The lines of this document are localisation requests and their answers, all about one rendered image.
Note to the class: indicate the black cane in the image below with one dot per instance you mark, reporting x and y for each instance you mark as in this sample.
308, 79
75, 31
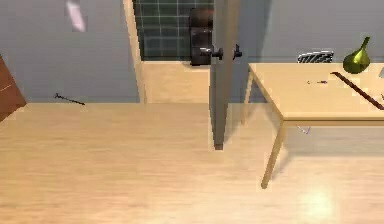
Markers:
69, 99

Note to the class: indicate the brown wooden cupboard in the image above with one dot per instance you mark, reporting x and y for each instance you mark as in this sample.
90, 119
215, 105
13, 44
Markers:
8, 91

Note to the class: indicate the green vase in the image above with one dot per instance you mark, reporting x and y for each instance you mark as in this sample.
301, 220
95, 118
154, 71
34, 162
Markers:
357, 60

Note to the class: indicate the light wooden table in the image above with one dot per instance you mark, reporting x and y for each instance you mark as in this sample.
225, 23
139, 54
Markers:
310, 96

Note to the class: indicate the grey room door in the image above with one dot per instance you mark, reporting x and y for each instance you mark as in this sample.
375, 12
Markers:
221, 83

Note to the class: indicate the black white striped object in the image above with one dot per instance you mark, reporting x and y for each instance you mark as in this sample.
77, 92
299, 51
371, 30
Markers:
315, 57

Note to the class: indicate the dark brown stick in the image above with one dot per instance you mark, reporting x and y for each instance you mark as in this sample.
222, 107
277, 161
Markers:
359, 90

